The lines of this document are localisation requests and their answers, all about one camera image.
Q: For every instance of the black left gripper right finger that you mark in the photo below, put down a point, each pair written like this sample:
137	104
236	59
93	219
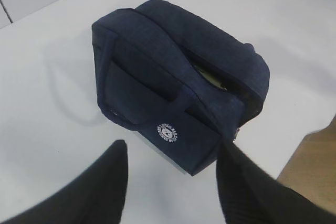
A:
249	195

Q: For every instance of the dark navy fabric lunch bag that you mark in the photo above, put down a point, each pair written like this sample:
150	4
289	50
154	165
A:
146	81

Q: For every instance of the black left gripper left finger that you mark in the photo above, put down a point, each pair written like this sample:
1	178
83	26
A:
95	196

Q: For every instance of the glass container with green lid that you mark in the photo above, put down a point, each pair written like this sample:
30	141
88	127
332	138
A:
210	75

